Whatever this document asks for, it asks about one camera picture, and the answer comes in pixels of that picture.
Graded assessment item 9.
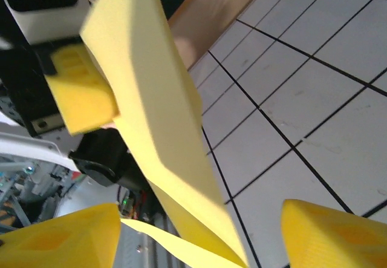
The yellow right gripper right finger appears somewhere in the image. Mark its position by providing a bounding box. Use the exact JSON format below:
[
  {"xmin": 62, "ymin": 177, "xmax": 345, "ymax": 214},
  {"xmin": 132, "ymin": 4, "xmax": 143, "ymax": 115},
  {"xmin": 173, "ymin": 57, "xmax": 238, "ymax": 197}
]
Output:
[{"xmin": 281, "ymin": 198, "xmax": 387, "ymax": 268}]

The small circuit board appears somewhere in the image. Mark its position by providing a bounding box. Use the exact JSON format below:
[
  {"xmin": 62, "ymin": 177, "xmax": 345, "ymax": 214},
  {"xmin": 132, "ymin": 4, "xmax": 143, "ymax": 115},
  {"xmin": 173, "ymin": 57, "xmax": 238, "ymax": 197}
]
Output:
[{"xmin": 119, "ymin": 189, "xmax": 152, "ymax": 220}]

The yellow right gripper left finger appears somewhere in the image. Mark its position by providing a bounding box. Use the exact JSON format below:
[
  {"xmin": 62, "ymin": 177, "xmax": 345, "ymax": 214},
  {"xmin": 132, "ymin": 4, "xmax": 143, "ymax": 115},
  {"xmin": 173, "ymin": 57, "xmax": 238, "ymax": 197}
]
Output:
[{"xmin": 0, "ymin": 203, "xmax": 122, "ymax": 268}]

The yellow cloth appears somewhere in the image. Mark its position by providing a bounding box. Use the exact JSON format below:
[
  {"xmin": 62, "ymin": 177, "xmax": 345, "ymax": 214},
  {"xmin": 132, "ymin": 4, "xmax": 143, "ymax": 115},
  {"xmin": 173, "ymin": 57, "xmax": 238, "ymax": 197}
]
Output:
[{"xmin": 79, "ymin": 0, "xmax": 250, "ymax": 268}]

